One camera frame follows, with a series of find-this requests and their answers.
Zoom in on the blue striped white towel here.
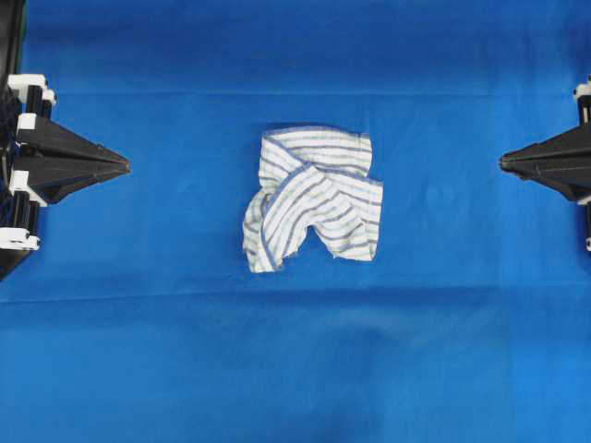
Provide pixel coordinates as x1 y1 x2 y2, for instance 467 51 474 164
243 126 383 273

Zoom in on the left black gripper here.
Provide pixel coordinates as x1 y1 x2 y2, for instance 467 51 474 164
1 74 130 250

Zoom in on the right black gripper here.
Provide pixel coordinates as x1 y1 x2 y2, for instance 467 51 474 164
499 74 591 252

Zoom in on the blue table cloth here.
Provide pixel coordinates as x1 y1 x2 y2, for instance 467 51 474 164
1 1 590 442

